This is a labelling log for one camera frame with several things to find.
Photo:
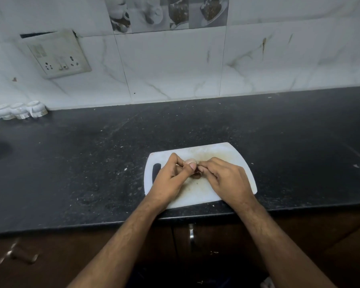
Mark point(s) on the person's left thumb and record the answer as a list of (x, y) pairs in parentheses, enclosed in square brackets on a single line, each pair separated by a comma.
[(188, 169)]

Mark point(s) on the person's right thumb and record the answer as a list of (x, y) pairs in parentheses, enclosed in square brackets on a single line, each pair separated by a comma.
[(204, 168)]

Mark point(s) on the person's left hand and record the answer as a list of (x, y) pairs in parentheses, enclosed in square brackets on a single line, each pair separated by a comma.
[(167, 183)]

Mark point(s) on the picture wall tile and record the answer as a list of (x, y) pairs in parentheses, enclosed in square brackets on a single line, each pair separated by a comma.
[(167, 13)]

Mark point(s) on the small white ceramic cup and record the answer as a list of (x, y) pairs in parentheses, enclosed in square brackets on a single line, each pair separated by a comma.
[(19, 110), (3, 111), (36, 108)]

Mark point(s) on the person's right hand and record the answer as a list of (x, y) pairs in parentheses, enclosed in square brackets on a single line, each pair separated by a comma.
[(228, 182)]

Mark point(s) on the person's left forearm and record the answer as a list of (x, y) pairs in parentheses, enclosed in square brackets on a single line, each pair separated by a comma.
[(126, 245)]

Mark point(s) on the person's right forearm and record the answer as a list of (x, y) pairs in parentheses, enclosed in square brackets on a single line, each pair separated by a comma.
[(280, 248)]

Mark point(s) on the white plastic cutting board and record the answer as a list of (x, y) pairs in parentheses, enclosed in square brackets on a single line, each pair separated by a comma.
[(195, 173)]

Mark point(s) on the white wall socket plate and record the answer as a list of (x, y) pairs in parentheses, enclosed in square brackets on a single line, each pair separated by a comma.
[(58, 53)]

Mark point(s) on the garlic clove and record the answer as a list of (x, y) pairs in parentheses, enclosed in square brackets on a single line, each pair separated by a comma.
[(190, 161)]

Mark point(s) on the brown wooden cabinet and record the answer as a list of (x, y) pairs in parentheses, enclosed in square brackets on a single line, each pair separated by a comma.
[(180, 251)]

